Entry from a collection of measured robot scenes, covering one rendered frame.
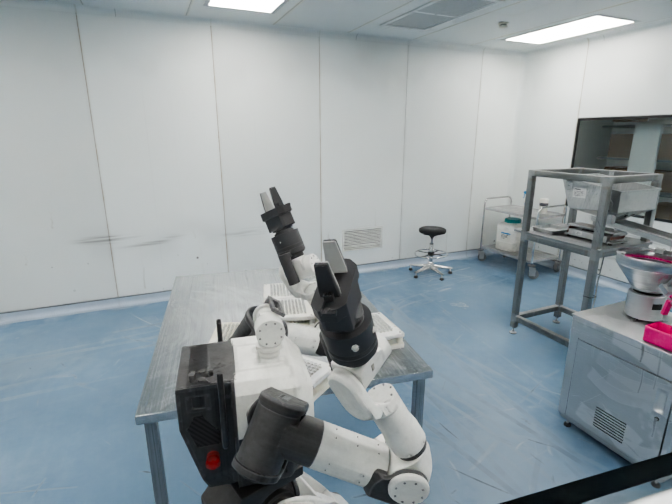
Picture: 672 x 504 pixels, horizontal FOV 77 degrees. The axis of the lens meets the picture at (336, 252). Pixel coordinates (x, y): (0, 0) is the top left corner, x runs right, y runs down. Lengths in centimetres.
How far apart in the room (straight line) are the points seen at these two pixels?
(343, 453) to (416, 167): 520
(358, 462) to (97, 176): 431
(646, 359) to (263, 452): 221
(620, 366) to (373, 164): 372
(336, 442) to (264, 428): 14
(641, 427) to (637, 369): 31
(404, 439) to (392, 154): 499
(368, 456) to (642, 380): 206
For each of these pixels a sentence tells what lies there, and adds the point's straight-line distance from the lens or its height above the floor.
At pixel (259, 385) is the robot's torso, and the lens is 97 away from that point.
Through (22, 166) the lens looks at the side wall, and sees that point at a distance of 495.
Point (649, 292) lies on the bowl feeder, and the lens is 292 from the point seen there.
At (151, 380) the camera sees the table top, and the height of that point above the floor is 88.
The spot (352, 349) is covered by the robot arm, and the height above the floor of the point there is 146.
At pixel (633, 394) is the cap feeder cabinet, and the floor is 46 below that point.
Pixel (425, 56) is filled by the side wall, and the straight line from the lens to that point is 596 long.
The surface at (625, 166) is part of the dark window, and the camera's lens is 597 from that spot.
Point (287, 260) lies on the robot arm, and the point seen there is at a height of 143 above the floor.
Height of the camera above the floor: 178
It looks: 16 degrees down
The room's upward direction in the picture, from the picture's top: straight up
